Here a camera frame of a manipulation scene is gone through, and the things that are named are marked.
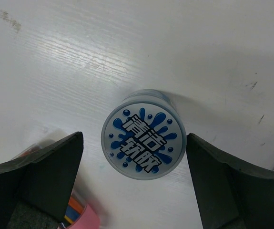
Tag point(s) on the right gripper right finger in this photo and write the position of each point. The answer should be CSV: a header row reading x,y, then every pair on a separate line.
x,y
231,193

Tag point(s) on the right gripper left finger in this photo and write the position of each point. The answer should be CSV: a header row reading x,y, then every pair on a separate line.
x,y
15,213

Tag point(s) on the pink capped tube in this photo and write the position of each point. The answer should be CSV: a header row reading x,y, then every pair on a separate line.
x,y
77,207

